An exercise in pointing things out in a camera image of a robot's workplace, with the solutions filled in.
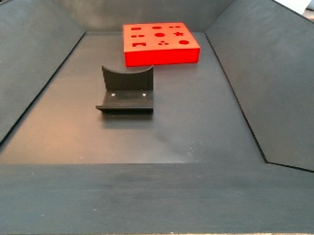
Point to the black curved fixture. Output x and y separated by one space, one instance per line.
129 91

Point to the red foam shape block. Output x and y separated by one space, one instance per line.
160 43

